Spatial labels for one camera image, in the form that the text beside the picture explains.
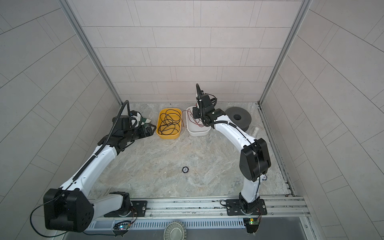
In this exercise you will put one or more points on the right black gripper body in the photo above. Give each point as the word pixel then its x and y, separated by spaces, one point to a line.
pixel 199 112

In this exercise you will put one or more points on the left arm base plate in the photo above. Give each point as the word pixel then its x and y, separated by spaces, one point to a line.
pixel 137 209

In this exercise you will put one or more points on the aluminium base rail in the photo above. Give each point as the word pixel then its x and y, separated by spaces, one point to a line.
pixel 210 208

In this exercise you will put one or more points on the centre poker chip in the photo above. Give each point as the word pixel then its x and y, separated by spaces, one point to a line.
pixel 185 170

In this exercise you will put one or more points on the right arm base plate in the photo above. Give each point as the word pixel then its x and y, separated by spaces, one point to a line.
pixel 234 208

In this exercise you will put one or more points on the right circuit board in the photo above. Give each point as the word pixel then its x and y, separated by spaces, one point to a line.
pixel 251 224

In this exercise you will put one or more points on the left circuit board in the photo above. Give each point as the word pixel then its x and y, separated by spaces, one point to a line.
pixel 122 226

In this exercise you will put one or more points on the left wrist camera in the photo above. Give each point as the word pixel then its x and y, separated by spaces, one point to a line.
pixel 122 123

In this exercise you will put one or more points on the yellow plastic tray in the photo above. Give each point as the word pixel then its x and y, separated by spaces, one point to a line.
pixel 169 123

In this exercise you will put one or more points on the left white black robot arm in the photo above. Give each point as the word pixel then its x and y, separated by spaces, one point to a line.
pixel 68 208

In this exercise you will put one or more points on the white plastic tray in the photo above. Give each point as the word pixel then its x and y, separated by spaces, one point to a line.
pixel 195 127

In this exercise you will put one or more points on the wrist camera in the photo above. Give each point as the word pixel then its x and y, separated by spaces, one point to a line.
pixel 122 123
pixel 207 99

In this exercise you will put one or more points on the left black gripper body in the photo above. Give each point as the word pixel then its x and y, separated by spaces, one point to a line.
pixel 134 133

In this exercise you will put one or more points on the grey cable spool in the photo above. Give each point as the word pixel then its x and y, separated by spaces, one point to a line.
pixel 241 117

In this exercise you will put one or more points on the round grey vent disc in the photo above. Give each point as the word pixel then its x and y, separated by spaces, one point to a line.
pixel 175 231

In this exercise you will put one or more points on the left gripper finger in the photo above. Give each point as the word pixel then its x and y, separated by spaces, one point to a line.
pixel 148 133
pixel 151 126

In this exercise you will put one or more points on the green white checkerboard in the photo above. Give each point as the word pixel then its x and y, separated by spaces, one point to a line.
pixel 145 121

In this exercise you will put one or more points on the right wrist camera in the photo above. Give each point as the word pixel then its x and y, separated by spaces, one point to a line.
pixel 207 99

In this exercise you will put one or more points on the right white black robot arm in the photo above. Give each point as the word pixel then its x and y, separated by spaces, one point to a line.
pixel 254 154

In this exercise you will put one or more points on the circuit board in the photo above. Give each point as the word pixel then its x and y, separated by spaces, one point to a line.
pixel 251 224
pixel 122 226

